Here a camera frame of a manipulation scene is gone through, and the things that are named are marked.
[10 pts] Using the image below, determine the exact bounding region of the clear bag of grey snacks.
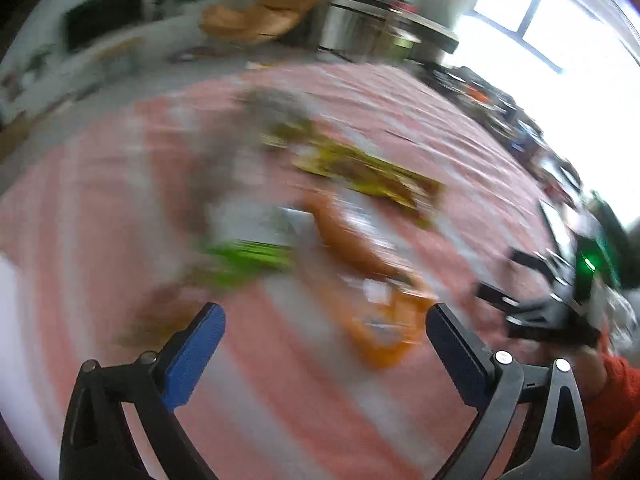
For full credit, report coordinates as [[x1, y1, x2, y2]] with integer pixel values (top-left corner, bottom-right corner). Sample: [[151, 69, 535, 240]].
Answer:
[[187, 125, 283, 243]]

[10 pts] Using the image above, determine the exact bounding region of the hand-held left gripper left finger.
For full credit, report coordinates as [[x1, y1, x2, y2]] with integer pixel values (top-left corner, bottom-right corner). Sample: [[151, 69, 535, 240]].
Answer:
[[59, 302, 227, 480]]

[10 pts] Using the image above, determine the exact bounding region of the row of bottles and jars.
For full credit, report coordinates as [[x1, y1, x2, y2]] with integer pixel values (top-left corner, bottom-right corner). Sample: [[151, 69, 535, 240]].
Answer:
[[420, 62, 583, 196]]

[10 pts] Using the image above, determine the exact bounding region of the orange striped tablecloth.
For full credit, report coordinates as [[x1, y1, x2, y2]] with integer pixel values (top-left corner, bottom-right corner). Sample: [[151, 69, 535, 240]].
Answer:
[[0, 60, 601, 480]]

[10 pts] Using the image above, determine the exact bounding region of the cream green snack packet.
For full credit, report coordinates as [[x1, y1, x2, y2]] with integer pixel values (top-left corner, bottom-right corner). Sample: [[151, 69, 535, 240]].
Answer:
[[199, 239, 297, 287]]

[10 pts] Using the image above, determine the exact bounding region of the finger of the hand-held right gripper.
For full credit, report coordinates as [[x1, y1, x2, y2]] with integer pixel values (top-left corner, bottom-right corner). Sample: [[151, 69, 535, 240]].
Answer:
[[475, 281, 556, 328], [509, 249, 568, 283]]

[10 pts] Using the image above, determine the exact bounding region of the white television cabinet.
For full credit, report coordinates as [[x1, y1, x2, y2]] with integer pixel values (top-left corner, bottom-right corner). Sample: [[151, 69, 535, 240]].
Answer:
[[0, 15, 168, 128]]

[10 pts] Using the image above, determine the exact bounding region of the person's right forearm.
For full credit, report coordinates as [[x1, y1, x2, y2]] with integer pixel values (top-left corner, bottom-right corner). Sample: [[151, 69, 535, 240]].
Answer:
[[575, 345, 640, 480]]

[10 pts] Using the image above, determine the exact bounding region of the wooden side table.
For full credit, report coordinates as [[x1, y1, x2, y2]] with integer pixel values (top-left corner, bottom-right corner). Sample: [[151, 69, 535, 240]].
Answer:
[[329, 0, 462, 57]]

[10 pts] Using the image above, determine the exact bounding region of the yellow red snack packet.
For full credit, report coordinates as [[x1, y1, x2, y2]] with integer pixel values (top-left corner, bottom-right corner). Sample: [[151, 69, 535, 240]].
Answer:
[[291, 141, 445, 223]]

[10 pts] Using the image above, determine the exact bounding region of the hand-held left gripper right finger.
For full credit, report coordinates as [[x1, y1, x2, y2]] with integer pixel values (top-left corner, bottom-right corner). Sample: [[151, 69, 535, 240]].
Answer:
[[426, 302, 593, 480]]

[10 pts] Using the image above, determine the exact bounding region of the black television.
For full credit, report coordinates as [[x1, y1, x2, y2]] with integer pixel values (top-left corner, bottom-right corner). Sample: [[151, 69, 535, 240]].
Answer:
[[64, 0, 147, 55]]

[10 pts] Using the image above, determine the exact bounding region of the orange lounge chair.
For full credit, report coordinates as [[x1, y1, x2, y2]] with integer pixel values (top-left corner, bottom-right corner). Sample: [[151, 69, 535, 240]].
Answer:
[[199, 0, 322, 47]]

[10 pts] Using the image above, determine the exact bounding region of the yellow-edged clear snack bag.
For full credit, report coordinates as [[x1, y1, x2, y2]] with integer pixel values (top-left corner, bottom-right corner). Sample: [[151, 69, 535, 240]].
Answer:
[[307, 192, 433, 368]]

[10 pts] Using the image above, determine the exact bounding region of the large window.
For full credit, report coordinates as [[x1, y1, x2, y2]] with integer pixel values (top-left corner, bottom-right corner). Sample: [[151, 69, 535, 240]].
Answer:
[[450, 0, 640, 201]]

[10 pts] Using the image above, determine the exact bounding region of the brown snack packet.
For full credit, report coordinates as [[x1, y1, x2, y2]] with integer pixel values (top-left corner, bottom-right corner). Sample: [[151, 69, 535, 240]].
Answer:
[[117, 282, 203, 353]]

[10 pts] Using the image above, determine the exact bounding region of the clear bag of green snacks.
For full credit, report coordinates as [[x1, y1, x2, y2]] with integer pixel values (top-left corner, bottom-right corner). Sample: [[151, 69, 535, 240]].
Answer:
[[239, 87, 318, 147]]

